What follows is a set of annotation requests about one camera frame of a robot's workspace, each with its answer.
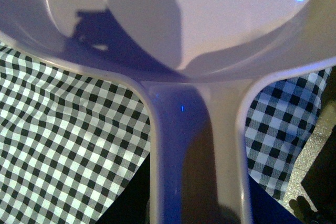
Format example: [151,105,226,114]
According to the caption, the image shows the beige plastic dustpan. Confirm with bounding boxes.
[1,0,335,223]

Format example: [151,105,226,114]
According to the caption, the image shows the black white checkered bedsheet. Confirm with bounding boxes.
[1,43,331,223]

